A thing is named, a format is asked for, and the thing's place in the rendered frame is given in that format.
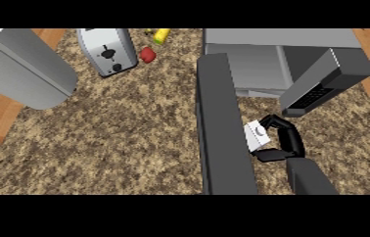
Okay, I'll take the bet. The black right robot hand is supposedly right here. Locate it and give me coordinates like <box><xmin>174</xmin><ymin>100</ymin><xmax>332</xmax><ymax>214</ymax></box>
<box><xmin>251</xmin><ymin>114</ymin><xmax>307</xmax><ymax>164</ymax></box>

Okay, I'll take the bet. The dark grey microwave door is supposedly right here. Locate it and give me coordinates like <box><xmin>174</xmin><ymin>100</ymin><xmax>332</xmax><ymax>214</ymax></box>
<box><xmin>195</xmin><ymin>53</ymin><xmax>260</xmax><ymax>196</ymax></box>

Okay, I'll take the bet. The grey microwave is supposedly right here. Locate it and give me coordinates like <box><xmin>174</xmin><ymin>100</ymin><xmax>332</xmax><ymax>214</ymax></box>
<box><xmin>202</xmin><ymin>28</ymin><xmax>370</xmax><ymax>119</ymax></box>

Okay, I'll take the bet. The red pepper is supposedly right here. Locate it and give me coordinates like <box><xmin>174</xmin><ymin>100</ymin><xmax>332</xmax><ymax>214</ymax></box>
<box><xmin>139</xmin><ymin>46</ymin><xmax>158</xmax><ymax>65</ymax></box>

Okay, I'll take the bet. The silver toaster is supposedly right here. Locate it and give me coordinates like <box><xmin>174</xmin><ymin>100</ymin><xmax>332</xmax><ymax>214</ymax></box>
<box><xmin>77</xmin><ymin>28</ymin><xmax>140</xmax><ymax>78</ymax></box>

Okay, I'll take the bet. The grey rounded appliance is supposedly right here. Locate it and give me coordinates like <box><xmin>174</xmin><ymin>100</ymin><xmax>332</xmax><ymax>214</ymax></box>
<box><xmin>0</xmin><ymin>28</ymin><xmax>80</xmax><ymax>111</ymax></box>

